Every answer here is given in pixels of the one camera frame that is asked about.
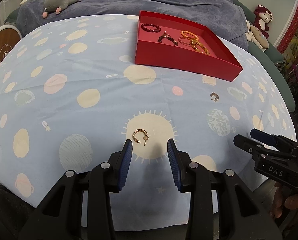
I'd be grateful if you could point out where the dark blue plush blanket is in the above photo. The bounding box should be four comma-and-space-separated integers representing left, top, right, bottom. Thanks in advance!
16, 0, 248, 50

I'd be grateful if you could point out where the orange bead bracelet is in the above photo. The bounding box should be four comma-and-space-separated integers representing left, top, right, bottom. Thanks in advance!
180, 29, 196, 40

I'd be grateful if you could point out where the red monkey plush toy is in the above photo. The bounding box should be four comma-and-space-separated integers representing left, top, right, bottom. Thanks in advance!
253, 4, 273, 38

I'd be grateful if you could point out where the red shallow cardboard box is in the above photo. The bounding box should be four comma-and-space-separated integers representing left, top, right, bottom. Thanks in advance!
134, 11, 243, 82

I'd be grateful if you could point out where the light blue planet bedsheet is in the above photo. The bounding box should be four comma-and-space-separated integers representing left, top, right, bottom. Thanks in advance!
0, 15, 296, 231

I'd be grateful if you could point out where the gold hoop earring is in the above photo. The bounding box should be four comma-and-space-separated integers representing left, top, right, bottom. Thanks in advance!
210, 92, 220, 102
132, 128, 149, 146

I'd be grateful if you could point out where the thin rose gold bangle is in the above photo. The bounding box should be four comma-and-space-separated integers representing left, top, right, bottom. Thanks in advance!
178, 36, 199, 46

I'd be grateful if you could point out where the yellow jade stone bracelet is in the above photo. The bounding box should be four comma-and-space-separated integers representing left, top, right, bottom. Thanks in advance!
188, 36, 211, 55

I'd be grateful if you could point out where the grey mole plush toy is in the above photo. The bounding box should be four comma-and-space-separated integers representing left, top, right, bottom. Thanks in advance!
42, 0, 81, 18

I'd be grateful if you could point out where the dark brown bead bracelet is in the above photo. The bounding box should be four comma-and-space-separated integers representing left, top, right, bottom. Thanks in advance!
158, 34, 179, 47

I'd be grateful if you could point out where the white round wooden side table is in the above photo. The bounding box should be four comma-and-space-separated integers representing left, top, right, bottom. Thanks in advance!
0, 24, 22, 64

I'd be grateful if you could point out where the person's right hand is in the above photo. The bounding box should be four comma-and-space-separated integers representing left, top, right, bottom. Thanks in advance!
269, 182, 298, 220

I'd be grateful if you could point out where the beige spotted plush toy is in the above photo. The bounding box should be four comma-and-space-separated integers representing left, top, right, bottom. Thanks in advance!
245, 20, 269, 51

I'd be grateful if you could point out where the green bed frame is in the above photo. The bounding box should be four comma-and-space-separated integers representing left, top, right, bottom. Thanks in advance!
232, 0, 297, 113

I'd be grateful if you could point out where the dark red bead bracelet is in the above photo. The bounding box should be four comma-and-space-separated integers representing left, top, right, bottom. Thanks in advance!
141, 23, 162, 33

